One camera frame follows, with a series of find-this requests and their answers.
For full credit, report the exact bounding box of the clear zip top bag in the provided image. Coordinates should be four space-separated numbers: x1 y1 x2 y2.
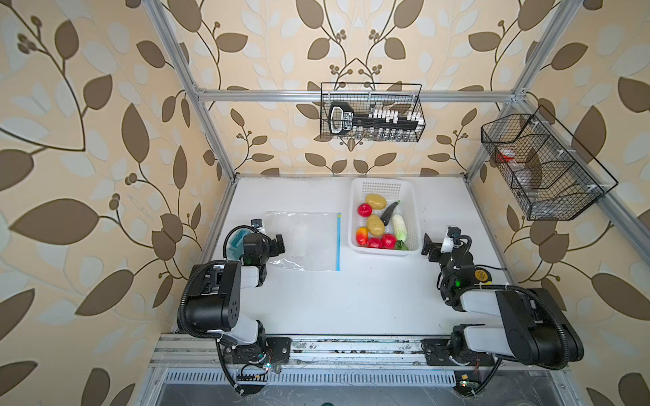
263 211 341 272

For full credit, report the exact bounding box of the yellow potato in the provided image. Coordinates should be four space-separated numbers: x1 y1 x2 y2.
367 214 385 238
365 194 388 210

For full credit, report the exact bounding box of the small red apple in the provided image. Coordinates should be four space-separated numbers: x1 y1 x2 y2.
357 203 373 218

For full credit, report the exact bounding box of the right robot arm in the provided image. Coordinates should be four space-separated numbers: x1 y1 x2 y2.
421 227 585 370

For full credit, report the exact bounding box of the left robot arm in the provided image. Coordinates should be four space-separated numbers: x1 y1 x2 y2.
177 218 285 352

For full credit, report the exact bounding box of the teal block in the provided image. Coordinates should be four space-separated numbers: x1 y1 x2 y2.
225 228 252 261

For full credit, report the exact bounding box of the white green cucumber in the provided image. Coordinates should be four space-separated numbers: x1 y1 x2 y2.
391 214 408 242

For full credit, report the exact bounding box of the red apple right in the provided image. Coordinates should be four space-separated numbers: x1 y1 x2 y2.
381 233 398 250

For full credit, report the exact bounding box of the white plastic basket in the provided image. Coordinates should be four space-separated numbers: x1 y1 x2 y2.
348 178 423 256

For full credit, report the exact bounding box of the red apple middle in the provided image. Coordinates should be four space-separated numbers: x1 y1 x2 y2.
367 238 384 249

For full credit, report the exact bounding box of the red yellow mango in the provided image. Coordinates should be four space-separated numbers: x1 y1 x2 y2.
355 227 369 246

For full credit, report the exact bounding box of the red white item in basket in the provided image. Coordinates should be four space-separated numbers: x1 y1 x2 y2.
495 148 517 164

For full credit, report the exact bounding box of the black tool in basket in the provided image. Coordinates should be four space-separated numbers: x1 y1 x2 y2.
323 101 426 138

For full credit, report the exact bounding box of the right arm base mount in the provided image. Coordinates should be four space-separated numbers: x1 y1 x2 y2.
421 337 494 368

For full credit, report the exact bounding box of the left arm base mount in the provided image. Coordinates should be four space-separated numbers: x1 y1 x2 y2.
224 337 292 365

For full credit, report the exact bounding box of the side wire basket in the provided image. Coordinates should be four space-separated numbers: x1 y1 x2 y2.
481 105 619 221

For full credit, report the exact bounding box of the aluminium front rail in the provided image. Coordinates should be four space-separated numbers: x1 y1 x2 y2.
148 333 570 371

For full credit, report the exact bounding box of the back wire basket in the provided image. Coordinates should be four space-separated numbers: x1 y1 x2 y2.
319 81 426 143

